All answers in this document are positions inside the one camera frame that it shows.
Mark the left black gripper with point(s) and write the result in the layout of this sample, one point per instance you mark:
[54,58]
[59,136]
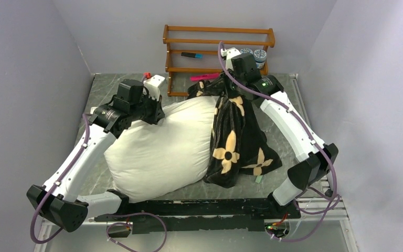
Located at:
[157,113]

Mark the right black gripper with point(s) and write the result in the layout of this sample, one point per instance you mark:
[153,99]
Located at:
[234,92]

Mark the white pillow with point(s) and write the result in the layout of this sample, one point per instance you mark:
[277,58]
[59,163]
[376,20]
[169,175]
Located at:
[150,160]

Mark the black pillowcase with beige flowers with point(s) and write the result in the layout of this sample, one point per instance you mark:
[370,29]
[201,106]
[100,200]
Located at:
[237,143]

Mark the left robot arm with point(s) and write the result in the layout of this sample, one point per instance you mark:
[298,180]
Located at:
[58,199]

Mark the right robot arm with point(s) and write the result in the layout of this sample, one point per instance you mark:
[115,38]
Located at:
[315,157]

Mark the left blue lidded jar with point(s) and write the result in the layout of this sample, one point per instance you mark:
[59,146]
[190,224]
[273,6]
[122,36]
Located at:
[246,51]

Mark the blue lidded jar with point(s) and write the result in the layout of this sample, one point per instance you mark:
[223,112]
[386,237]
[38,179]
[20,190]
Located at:
[246,51]
[260,57]

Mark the right blue lidded jar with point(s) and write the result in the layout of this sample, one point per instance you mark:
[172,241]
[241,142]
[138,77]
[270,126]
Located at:
[260,57]

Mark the pink highlighter marker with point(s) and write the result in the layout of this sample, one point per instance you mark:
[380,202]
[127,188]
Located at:
[204,77]

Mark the wooden three-tier shelf rack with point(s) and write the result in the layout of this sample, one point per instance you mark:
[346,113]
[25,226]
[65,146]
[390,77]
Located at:
[204,40]

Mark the blue and black marker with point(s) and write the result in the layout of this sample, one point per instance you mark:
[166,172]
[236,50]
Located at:
[192,55]

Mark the green translucent marker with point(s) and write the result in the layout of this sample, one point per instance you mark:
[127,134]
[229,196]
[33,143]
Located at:
[258,179]

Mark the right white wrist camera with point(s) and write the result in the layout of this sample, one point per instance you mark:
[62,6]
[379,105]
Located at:
[226,56]

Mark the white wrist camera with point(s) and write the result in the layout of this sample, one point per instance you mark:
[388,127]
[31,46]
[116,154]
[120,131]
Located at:
[151,85]
[226,56]

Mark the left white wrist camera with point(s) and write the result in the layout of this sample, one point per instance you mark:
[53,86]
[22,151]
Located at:
[151,85]

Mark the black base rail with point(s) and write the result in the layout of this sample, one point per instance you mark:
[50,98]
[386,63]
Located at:
[251,214]

